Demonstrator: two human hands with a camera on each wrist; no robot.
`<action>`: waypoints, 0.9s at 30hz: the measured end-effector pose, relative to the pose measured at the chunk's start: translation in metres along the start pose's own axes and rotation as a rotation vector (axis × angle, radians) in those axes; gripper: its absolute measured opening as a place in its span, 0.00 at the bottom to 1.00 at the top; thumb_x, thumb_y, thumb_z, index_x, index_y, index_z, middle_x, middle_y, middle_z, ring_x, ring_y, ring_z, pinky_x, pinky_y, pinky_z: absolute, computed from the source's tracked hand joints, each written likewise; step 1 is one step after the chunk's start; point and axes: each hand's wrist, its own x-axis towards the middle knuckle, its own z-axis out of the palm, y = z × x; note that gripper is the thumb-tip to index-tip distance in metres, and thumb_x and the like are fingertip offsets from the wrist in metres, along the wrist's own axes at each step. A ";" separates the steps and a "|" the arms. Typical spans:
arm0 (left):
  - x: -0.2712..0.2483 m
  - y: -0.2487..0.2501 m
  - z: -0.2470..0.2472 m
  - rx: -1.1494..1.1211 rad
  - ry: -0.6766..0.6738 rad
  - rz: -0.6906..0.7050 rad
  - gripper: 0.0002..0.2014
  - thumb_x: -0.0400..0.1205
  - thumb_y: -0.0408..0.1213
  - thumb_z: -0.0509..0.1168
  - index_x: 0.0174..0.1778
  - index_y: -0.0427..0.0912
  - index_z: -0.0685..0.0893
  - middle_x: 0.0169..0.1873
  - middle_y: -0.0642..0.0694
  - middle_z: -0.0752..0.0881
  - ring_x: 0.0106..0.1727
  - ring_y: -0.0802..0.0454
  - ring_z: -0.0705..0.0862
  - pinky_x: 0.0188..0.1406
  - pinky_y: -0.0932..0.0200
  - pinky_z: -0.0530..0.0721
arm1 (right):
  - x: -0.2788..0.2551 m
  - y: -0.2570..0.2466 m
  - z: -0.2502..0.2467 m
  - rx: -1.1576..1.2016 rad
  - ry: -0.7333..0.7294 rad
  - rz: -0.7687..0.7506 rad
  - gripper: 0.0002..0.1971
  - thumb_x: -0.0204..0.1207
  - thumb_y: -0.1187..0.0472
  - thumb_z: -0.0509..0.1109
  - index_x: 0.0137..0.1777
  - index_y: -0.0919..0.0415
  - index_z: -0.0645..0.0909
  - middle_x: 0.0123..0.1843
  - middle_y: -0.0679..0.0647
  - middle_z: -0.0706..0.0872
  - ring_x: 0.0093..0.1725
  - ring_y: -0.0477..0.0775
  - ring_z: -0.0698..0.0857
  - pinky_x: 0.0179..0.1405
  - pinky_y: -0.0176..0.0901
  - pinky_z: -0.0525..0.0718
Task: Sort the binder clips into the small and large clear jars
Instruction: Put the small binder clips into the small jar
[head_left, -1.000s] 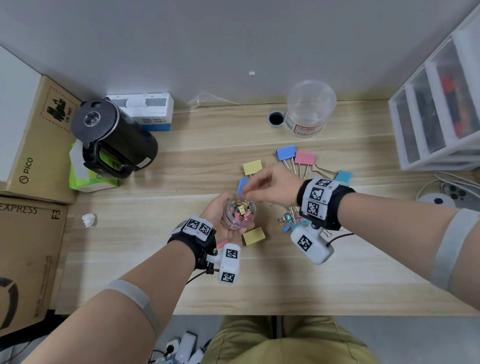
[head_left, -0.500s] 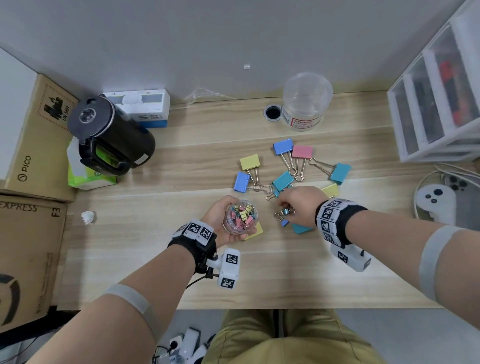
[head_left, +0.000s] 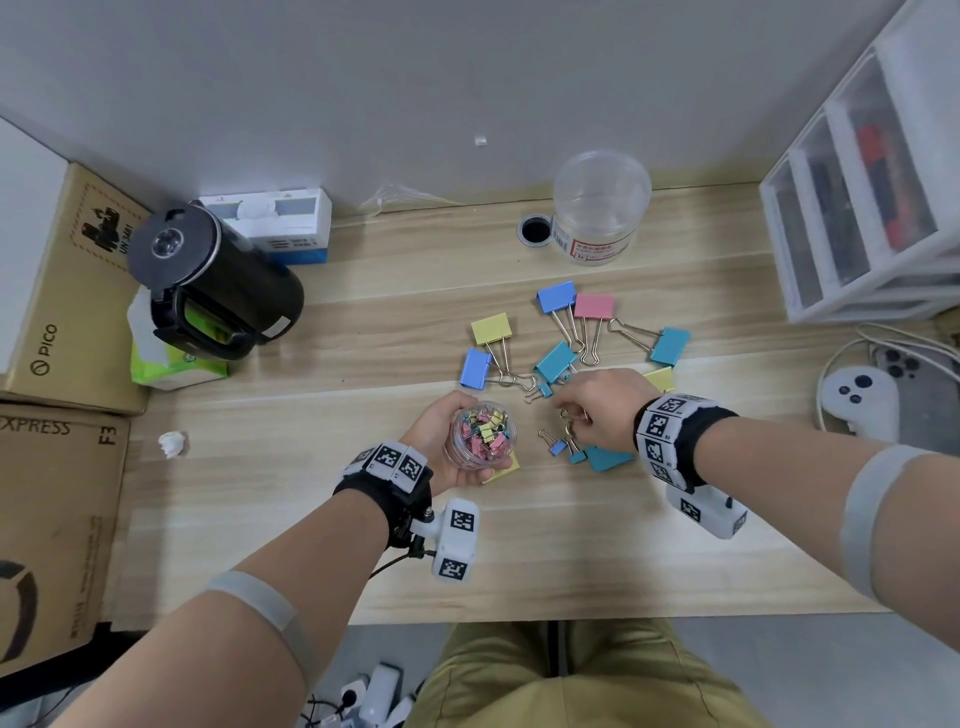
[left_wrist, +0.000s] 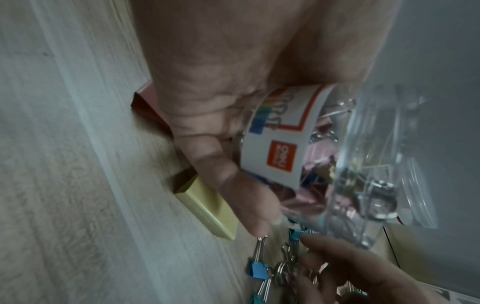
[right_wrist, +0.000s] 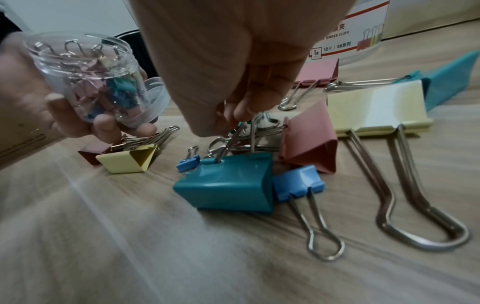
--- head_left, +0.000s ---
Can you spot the large yellow binder clip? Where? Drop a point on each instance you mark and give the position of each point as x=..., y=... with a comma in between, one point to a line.
x=491, y=328

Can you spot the black left wristband with markers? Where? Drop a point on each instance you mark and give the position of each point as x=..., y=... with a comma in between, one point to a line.
x=394, y=502

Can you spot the person's olive trousers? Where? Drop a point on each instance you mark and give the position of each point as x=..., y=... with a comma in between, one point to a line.
x=562, y=682

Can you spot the green tissue pack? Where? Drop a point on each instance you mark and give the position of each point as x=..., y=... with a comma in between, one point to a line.
x=157, y=375

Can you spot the pile of colourful binder clips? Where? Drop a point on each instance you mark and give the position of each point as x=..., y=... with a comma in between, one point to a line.
x=555, y=296

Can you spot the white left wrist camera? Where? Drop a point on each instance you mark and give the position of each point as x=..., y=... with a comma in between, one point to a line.
x=457, y=540

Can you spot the person's right hand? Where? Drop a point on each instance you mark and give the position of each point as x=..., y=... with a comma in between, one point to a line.
x=611, y=409

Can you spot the person's right forearm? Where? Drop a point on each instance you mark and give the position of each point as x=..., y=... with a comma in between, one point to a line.
x=780, y=472

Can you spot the small clear plastic jar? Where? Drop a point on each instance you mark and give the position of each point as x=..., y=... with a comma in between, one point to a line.
x=452, y=450

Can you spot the person's left hand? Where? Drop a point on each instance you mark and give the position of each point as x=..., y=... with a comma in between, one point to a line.
x=427, y=442

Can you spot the cluster of small colourful clips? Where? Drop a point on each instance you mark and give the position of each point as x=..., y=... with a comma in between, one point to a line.
x=484, y=435

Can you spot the clear plastic wrapper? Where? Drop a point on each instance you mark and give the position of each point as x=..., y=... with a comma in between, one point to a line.
x=397, y=196

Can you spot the black right wristband with markers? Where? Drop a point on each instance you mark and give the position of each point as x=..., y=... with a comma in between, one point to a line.
x=697, y=442

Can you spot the grey smartphone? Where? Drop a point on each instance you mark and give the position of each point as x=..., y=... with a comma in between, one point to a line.
x=922, y=397

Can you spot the large clear plastic jar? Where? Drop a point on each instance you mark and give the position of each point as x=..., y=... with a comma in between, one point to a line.
x=600, y=195

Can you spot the small brown cardboard box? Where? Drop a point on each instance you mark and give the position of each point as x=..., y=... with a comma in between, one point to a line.
x=67, y=315

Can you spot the large brown cardboard box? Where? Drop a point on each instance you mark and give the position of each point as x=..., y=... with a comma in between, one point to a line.
x=52, y=540

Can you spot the white and blue box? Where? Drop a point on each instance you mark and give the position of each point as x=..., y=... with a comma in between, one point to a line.
x=307, y=217

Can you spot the white cabinet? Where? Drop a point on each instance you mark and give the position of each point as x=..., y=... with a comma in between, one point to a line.
x=22, y=262

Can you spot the person's left forearm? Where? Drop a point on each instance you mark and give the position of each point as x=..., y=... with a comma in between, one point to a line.
x=300, y=570

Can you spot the crumpled white paper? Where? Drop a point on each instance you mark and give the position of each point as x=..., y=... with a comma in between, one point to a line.
x=172, y=445

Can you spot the white game controller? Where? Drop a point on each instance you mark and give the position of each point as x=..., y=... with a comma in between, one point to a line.
x=862, y=397

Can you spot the white power strip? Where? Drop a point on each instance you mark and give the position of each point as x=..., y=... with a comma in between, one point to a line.
x=379, y=690

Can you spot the black wristband with markers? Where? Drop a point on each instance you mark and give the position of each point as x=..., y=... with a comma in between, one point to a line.
x=697, y=442
x=394, y=502

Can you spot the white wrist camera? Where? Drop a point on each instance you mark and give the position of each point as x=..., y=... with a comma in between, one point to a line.
x=712, y=517
x=457, y=540

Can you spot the black electric kettle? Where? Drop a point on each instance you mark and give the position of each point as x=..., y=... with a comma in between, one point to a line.
x=247, y=292

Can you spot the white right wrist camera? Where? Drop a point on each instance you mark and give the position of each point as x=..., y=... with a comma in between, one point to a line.
x=712, y=517

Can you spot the white plastic drawer unit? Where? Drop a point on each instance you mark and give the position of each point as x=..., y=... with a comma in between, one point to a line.
x=832, y=307

